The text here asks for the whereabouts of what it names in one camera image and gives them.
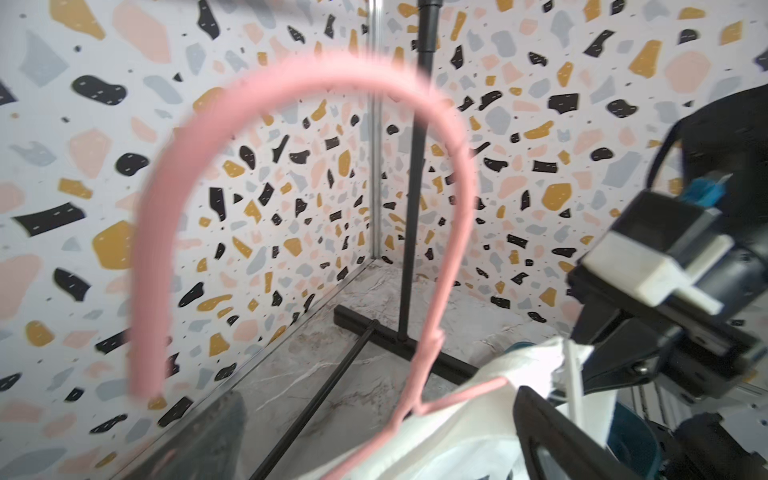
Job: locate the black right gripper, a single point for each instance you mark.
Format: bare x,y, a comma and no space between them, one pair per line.
633,344

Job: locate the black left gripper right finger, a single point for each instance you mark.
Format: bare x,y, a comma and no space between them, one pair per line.
555,448

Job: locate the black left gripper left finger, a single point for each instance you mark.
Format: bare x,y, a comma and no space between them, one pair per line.
208,448

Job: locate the white printed t-shirt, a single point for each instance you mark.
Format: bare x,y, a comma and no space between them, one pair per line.
476,439

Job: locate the pink wire hanger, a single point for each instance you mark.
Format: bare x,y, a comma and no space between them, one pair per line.
279,236

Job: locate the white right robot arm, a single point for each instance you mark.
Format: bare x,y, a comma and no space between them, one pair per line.
728,135

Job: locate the dark teal clothespin bin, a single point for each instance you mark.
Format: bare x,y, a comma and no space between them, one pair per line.
633,443

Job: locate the dark grey clothes rack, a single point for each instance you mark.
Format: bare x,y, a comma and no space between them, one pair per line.
370,330

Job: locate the aluminium corner profile right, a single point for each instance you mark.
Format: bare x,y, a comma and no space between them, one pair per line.
375,43

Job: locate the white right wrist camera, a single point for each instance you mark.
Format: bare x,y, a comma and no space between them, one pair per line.
663,246

